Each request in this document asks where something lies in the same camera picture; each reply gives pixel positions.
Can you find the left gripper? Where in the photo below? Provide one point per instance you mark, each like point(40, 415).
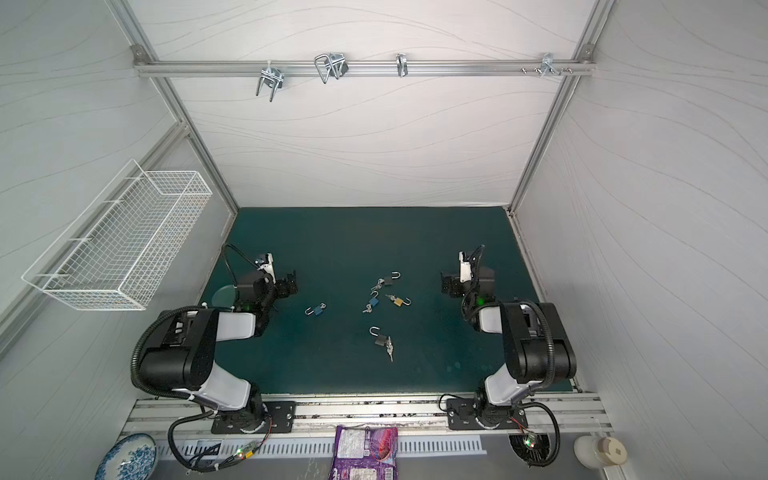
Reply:
point(282, 289)

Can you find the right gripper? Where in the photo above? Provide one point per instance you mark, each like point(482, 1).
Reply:
point(453, 284)

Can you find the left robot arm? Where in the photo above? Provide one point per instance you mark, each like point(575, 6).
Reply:
point(175, 356)

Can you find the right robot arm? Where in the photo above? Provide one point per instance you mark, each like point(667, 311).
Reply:
point(536, 349)

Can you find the gold padlock with key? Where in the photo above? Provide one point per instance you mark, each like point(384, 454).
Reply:
point(399, 302)

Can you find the small blue padlock left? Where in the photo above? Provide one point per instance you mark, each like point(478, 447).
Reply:
point(316, 311)

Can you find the green table mat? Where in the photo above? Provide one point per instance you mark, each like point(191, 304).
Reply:
point(369, 315)

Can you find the blue padlock with keys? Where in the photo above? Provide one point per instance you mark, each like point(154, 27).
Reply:
point(372, 303)

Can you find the black cooling fan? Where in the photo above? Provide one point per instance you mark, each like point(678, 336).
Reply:
point(535, 450)

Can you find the purple snack bag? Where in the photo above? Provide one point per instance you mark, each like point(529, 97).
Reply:
point(365, 453)

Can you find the metal hook clamp left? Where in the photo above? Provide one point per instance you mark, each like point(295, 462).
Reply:
point(271, 79)

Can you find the metal hook clamp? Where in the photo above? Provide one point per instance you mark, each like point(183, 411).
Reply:
point(331, 65)
point(271, 79)
point(547, 68)

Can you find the metal hook clamp middle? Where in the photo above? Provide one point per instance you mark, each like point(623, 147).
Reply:
point(331, 65)

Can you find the blue white ceramic plate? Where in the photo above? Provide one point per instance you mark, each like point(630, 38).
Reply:
point(135, 457)

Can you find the metal hook clamp right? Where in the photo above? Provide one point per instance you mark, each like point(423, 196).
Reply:
point(547, 68)

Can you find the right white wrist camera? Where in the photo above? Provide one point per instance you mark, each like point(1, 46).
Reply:
point(465, 267)

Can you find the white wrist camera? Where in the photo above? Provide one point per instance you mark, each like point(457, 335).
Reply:
point(465, 267)
point(264, 263)

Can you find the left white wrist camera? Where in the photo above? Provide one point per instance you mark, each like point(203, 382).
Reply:
point(264, 263)

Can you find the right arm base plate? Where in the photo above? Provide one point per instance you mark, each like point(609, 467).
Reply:
point(463, 414)

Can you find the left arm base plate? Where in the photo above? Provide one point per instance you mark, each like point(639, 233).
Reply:
point(273, 416)

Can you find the white cable duct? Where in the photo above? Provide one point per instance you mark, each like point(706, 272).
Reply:
point(305, 448)

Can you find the white wire basket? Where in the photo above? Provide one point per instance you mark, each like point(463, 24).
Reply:
point(114, 255)

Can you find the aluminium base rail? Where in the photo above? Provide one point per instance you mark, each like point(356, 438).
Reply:
point(412, 414)

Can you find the aluminium top rail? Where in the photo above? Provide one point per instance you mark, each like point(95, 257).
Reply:
point(357, 68)

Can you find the metal ring clamp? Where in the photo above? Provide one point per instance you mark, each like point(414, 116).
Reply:
point(401, 65)

